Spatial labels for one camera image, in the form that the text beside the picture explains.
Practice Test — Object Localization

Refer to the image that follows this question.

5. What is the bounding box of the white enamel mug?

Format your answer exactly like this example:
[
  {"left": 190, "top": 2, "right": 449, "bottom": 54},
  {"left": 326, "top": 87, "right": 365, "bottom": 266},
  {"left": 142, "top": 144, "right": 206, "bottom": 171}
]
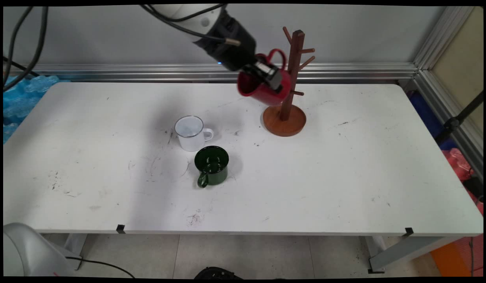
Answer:
[{"left": 174, "top": 115, "right": 214, "bottom": 152}]

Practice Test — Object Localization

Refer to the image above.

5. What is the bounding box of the dark green enamel mug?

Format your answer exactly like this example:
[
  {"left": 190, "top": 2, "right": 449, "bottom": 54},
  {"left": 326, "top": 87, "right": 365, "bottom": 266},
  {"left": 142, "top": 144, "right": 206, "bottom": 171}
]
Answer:
[{"left": 194, "top": 145, "right": 230, "bottom": 189}]

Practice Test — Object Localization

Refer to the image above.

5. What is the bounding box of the black hanging cable loop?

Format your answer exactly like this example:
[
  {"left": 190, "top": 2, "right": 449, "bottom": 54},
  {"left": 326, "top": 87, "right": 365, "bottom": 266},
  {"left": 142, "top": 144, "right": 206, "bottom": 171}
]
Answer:
[{"left": 3, "top": 6, "right": 49, "bottom": 92}]

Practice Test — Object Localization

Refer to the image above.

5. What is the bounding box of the red enamel mug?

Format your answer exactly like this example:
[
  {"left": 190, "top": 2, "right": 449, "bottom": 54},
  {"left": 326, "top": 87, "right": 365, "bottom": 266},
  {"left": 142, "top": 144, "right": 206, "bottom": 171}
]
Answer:
[{"left": 237, "top": 48, "right": 292, "bottom": 107}]

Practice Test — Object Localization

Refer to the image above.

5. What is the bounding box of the black round floor object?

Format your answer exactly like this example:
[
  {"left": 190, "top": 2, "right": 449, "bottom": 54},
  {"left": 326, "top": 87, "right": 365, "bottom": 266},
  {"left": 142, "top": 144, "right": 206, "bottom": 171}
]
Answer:
[{"left": 194, "top": 266, "right": 243, "bottom": 279}]

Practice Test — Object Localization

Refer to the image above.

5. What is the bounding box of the orange floor object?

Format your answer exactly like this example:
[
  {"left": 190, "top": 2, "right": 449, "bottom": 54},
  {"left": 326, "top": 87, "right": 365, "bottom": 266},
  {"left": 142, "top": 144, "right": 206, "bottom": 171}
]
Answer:
[{"left": 429, "top": 241, "right": 473, "bottom": 277}]

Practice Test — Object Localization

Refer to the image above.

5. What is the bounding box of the black tripod leg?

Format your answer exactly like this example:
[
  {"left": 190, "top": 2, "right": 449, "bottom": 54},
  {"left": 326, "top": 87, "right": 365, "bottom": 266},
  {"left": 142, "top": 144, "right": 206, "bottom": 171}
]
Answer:
[{"left": 435, "top": 91, "right": 484, "bottom": 145}]

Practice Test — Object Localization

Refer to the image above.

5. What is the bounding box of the red plastic bag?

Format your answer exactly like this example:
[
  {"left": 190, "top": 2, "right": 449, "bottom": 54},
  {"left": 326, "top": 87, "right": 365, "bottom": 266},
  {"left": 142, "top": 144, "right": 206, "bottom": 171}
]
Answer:
[{"left": 441, "top": 148, "right": 484, "bottom": 215}]

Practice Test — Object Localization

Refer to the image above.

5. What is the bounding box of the brown wooden mug tree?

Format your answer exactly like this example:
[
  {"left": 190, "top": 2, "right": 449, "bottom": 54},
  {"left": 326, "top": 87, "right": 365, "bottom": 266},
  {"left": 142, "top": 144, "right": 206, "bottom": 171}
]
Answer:
[{"left": 262, "top": 26, "right": 316, "bottom": 137}]

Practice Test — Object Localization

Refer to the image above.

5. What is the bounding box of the blue bubble wrap sheet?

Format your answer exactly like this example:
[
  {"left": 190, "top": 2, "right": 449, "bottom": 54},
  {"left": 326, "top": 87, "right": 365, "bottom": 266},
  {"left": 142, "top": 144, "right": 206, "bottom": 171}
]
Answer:
[{"left": 3, "top": 75, "right": 70, "bottom": 144}]

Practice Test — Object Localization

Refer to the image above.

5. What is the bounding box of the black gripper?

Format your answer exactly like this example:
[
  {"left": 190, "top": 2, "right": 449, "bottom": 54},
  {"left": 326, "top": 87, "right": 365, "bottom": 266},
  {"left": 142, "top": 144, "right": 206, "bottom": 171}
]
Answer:
[{"left": 193, "top": 9, "right": 286, "bottom": 94}]

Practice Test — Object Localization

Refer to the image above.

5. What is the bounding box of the black floor cable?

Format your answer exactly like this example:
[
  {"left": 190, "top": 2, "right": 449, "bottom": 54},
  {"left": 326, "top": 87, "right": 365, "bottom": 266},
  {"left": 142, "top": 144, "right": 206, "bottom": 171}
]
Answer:
[{"left": 65, "top": 256, "right": 136, "bottom": 278}]

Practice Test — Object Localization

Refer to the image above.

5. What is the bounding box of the thin black rod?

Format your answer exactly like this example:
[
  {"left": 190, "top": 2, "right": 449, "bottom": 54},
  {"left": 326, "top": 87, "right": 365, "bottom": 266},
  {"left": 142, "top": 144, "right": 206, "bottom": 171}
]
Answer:
[{"left": 3, "top": 56, "right": 40, "bottom": 77}]

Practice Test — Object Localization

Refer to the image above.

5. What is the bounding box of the grey table leg with foot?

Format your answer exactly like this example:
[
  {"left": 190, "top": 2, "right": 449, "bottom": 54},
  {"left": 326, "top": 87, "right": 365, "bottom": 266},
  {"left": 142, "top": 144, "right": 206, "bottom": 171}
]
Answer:
[{"left": 361, "top": 235, "right": 461, "bottom": 274}]

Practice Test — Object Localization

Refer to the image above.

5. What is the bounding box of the grey robot base cover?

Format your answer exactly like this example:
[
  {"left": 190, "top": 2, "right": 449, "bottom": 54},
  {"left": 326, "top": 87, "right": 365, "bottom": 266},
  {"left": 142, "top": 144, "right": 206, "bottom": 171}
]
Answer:
[{"left": 3, "top": 222, "right": 76, "bottom": 277}]

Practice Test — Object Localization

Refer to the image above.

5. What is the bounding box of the aluminium frame rail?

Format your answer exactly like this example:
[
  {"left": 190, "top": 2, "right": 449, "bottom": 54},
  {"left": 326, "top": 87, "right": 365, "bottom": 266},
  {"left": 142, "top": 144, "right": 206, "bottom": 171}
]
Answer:
[{"left": 3, "top": 62, "right": 418, "bottom": 84}]

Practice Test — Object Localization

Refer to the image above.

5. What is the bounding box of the blue plastic object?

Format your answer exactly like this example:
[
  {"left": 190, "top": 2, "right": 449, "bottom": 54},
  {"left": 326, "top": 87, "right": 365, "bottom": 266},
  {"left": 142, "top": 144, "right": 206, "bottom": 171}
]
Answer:
[{"left": 409, "top": 92, "right": 455, "bottom": 151}]

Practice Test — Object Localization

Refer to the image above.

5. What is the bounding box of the aluminium frame corner post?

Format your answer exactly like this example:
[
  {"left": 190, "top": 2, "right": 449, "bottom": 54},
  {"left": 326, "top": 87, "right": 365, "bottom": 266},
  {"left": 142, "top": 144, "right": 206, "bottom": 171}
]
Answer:
[{"left": 400, "top": 6, "right": 484, "bottom": 179}]

